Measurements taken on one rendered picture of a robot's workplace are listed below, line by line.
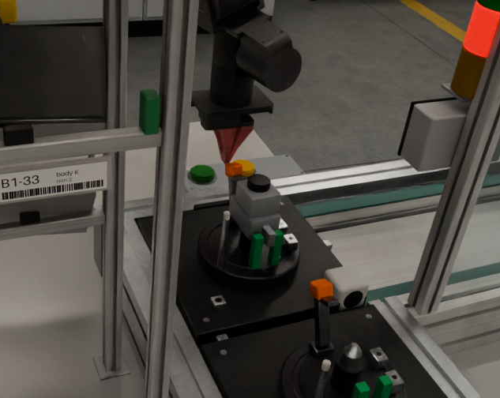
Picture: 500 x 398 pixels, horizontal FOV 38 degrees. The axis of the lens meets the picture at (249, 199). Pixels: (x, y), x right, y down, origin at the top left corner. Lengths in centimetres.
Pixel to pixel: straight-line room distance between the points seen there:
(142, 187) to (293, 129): 211
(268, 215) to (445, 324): 29
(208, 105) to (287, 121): 249
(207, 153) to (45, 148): 89
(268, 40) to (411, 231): 48
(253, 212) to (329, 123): 258
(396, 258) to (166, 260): 56
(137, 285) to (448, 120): 43
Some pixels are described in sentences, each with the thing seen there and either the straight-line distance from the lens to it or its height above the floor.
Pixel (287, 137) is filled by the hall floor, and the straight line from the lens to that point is 328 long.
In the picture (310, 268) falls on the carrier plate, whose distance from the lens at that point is 98.
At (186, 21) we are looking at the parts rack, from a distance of 53.
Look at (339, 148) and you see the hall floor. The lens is 327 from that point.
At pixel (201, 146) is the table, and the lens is 143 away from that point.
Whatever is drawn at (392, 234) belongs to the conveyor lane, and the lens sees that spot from 118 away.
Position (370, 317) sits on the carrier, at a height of 97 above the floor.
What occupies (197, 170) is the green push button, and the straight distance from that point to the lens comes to 115.
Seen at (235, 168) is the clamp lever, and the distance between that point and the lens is 98.
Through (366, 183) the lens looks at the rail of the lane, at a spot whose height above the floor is 96.
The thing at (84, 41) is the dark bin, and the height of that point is 136.
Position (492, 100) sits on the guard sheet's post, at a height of 127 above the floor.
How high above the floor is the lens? 159
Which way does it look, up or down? 34 degrees down
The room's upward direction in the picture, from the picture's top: 8 degrees clockwise
